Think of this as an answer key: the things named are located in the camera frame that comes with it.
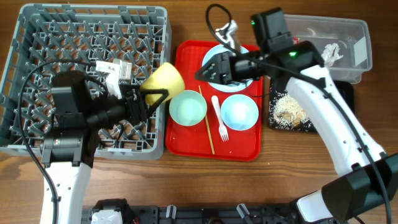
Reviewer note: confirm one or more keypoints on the grey plastic dishwasher rack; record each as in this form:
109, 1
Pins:
50, 38

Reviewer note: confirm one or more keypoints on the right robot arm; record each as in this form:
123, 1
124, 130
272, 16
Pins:
367, 175

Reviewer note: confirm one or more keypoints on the white plastic fork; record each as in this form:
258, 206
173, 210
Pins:
222, 128

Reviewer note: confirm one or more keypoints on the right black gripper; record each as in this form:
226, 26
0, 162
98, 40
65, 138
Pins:
224, 64

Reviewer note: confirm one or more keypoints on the small light blue bowl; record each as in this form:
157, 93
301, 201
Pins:
239, 112

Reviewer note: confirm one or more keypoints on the green saucer bowl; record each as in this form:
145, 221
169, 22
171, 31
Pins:
188, 108

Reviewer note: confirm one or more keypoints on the large light blue plate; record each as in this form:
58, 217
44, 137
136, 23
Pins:
232, 88

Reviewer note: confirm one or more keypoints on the clear plastic waste bin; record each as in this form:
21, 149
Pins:
352, 36

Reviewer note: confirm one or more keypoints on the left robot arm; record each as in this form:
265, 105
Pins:
68, 150

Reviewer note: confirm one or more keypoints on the yellow plastic cup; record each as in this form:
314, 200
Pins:
165, 77

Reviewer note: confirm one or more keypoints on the single wooden chopstick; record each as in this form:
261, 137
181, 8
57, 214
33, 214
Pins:
207, 125

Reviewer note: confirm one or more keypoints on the rice food scraps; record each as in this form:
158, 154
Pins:
288, 114

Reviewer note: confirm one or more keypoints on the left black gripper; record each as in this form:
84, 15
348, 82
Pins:
140, 113

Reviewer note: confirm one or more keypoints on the crumpled white tissue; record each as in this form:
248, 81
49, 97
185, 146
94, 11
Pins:
331, 54

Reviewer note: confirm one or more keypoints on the red plastic serving tray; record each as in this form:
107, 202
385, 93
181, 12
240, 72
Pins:
193, 140

